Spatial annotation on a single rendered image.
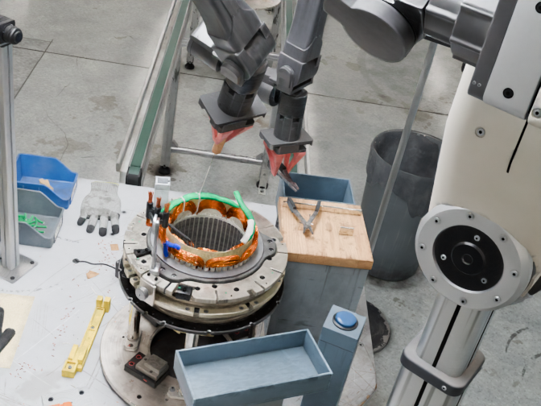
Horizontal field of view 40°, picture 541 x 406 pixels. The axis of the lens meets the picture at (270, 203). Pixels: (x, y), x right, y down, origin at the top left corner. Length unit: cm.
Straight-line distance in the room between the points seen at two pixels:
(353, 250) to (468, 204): 63
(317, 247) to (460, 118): 72
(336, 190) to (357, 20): 109
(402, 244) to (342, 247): 156
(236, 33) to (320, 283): 69
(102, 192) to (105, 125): 191
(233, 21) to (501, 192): 43
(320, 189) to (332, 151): 227
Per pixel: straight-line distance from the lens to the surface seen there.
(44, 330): 172
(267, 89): 157
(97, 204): 204
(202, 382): 130
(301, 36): 147
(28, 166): 216
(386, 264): 320
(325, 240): 159
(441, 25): 73
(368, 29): 76
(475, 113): 90
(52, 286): 182
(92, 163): 367
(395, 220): 306
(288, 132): 157
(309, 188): 181
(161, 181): 148
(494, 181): 93
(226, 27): 106
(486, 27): 70
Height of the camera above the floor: 200
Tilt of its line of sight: 34 degrees down
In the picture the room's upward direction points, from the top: 11 degrees clockwise
